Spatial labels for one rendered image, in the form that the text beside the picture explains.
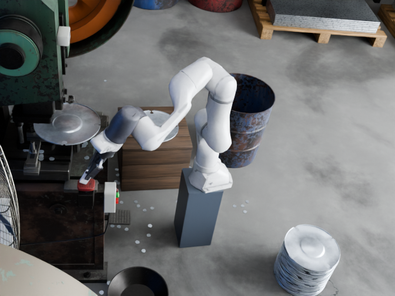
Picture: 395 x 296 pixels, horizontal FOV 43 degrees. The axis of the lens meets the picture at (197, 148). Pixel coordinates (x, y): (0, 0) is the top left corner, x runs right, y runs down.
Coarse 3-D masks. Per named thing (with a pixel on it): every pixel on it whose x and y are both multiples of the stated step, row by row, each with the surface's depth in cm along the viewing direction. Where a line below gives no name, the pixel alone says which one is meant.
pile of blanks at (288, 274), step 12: (276, 264) 270; (288, 264) 257; (336, 264) 255; (276, 276) 270; (288, 276) 260; (300, 276) 254; (312, 276) 252; (324, 276) 254; (288, 288) 266; (300, 288) 260; (312, 288) 260
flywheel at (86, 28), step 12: (84, 0) 225; (96, 0) 225; (108, 0) 222; (120, 0) 223; (72, 12) 228; (84, 12) 229; (96, 12) 227; (108, 12) 226; (72, 24) 232; (84, 24) 229; (96, 24) 229; (72, 36) 233; (84, 36) 233
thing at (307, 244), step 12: (300, 228) 268; (312, 228) 269; (288, 240) 261; (300, 240) 262; (312, 240) 262; (324, 240) 264; (288, 252) 255; (300, 252) 256; (312, 252) 257; (324, 252) 258; (336, 252) 259; (300, 264) 251; (312, 264) 252; (324, 264) 253
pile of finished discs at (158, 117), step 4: (148, 112) 306; (156, 112) 307; (160, 112) 308; (164, 112) 308; (152, 116) 304; (156, 116) 304; (160, 116) 305; (164, 116) 305; (168, 116) 306; (156, 120) 301; (160, 120) 302; (164, 120) 302; (156, 124) 298; (160, 124) 299; (176, 128) 299; (172, 132) 296; (176, 132) 296; (168, 136) 292; (172, 136) 293; (164, 140) 289
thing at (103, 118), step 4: (100, 116) 232; (104, 116) 232; (104, 120) 230; (104, 124) 228; (100, 128) 226; (104, 128) 226; (100, 132) 224; (76, 144) 228; (80, 144) 230; (76, 148) 229; (80, 148) 231; (76, 152) 231
